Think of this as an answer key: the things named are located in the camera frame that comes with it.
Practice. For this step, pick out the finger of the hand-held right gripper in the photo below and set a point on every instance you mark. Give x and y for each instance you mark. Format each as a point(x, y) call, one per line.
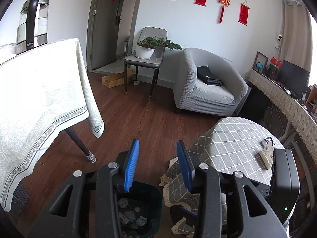
point(189, 212)

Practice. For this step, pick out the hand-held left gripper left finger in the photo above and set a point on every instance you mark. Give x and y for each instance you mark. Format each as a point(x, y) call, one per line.
point(130, 168)

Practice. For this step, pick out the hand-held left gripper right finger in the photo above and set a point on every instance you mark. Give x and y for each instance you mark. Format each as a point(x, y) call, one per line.
point(184, 166)

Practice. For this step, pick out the black trash bin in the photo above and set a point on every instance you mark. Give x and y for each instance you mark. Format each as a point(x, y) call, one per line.
point(148, 195)

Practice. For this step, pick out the black plastic bag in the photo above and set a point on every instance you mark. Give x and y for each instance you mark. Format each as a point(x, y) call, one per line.
point(268, 142)

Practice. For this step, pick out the grey checked tablecloth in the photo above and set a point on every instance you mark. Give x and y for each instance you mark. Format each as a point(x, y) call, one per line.
point(235, 138)

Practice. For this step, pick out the dark table leg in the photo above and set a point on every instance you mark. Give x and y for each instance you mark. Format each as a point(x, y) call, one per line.
point(79, 141)

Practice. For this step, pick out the grey armchair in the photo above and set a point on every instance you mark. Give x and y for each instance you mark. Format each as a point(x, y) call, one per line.
point(210, 96)

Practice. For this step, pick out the beige fringed tablecloth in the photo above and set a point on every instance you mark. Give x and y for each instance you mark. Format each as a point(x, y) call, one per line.
point(279, 99)

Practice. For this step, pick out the wooden bookshelf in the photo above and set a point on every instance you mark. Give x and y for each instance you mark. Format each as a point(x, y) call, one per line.
point(313, 104)

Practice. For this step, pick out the black computer tower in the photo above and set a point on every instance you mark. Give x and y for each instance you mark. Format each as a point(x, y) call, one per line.
point(255, 104)

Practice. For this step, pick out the cardboard box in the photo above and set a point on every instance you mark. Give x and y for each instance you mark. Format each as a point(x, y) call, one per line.
point(114, 81)

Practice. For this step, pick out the black handbag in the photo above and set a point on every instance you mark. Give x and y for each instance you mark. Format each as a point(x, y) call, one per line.
point(206, 75)

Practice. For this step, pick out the black monitor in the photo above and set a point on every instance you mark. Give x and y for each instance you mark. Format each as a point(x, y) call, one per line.
point(293, 79)

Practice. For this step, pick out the dark wooden box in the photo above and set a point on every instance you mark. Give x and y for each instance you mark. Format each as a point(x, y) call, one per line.
point(273, 72)

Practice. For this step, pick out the grey dining chair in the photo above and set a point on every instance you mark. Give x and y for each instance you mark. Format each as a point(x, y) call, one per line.
point(158, 60)

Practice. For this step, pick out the small blue globe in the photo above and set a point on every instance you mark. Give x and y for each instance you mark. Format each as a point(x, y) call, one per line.
point(260, 66)

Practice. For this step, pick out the white patterned tablecloth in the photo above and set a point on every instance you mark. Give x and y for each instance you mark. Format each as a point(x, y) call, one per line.
point(37, 99)

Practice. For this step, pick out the potted plant in white pot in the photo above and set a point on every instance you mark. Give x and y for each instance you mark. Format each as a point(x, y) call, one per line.
point(145, 52)

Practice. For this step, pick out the small red flags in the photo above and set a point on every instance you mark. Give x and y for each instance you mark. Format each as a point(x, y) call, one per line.
point(273, 60)

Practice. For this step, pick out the grey door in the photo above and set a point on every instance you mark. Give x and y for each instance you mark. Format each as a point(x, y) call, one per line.
point(104, 29)

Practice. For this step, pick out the beige curtain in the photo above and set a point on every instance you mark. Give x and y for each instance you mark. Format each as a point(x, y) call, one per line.
point(294, 34)

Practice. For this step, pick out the glass kettle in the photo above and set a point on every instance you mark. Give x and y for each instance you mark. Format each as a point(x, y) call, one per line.
point(31, 29)

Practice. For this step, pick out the white desk frame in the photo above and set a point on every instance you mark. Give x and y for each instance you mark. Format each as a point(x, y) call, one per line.
point(288, 131)

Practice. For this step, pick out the wooden picture frame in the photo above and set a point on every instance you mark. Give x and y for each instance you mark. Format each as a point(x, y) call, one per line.
point(263, 57)

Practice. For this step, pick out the white security camera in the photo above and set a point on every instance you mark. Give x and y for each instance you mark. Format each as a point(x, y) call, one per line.
point(278, 39)

